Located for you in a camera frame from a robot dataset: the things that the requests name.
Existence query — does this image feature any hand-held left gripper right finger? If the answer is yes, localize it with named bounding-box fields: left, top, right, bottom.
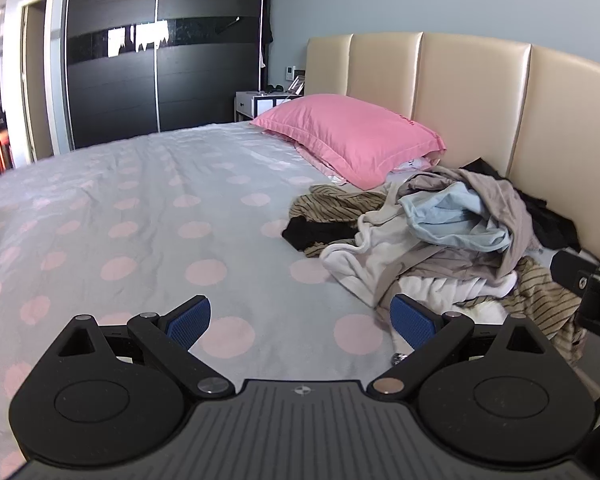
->
left=366, top=294, right=561, bottom=403

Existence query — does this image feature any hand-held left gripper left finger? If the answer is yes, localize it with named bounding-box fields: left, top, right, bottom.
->
left=55, top=296, right=233, bottom=400

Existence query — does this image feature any brown striped garment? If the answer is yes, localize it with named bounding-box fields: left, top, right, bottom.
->
left=455, top=255, right=586, bottom=367

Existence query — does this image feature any white garment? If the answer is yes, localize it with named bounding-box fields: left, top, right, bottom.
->
left=320, top=185, right=518, bottom=322

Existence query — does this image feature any black garment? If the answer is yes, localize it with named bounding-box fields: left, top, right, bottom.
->
left=462, top=157, right=581, bottom=252
left=281, top=215, right=358, bottom=252

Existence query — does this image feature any bed with polka dot sheet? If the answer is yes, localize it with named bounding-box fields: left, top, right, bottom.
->
left=0, top=120, right=600, bottom=480

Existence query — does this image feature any pink pillow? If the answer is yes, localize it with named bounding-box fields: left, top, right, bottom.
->
left=250, top=94, right=447, bottom=191

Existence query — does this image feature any white nightstand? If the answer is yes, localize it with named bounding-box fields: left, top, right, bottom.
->
left=234, top=90, right=303, bottom=122

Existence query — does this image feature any black sliding wardrobe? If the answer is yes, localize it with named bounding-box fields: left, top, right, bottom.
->
left=62, top=0, right=273, bottom=150

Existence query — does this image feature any beige padded headboard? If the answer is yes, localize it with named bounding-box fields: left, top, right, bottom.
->
left=305, top=31, right=600, bottom=271

